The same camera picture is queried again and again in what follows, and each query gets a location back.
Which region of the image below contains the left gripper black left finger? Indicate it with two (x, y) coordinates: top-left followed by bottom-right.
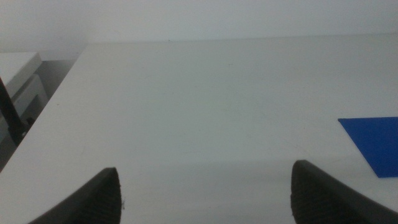
(27, 167), (123, 224)

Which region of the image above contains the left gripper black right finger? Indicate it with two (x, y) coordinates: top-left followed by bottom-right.
(290, 159), (398, 224)

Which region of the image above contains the blue rectangular mat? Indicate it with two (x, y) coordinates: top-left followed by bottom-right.
(337, 116), (398, 179)

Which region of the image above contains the black stand pole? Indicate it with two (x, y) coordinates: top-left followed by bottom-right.
(0, 77), (35, 147)

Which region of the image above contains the white side cabinet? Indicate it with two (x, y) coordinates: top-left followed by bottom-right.
(0, 51), (49, 142)

